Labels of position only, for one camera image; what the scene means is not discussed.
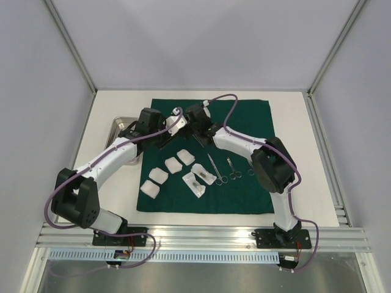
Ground surgical scissors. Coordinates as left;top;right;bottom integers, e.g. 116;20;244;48
207;153;228;186
227;157;242;180
247;168;255;176

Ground aluminium front rail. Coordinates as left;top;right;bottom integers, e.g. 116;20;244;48
35;224;371;253

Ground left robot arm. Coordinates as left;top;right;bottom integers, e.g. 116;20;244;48
44;107;189;245

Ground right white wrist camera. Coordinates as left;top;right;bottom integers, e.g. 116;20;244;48
200;100;211;118

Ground stainless steel instrument tray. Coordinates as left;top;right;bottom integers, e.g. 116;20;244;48
105;117;138;149

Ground clear sterile packet lower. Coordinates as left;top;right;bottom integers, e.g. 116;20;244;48
182;172;206;198

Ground slotted cable duct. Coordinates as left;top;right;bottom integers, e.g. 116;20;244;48
48;248;279;264

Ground clear sterile packet upper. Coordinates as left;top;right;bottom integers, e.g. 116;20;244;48
191;163;217;186

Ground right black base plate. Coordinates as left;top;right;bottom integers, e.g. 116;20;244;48
251;228;312;249

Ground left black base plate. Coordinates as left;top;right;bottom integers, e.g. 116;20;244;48
92;226;148;247

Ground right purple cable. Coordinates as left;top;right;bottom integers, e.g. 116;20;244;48
204;93;319;274

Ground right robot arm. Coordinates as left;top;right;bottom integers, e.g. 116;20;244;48
185;104;302;247

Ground white gauze pad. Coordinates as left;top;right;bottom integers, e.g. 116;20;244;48
164;157;183;174
177;149;195;166
148;167;169;184
140;180;160;199

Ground clear sterile packet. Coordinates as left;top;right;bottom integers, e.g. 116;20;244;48
191;163;217;186
182;172;206;198

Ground green surgical drape cloth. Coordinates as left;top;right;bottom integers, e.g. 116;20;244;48
136;99;275;214

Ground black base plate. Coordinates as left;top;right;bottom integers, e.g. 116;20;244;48
251;228;312;249
92;226;148;247

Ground surgical scissors leftmost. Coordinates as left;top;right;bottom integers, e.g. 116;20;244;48
207;153;228;186

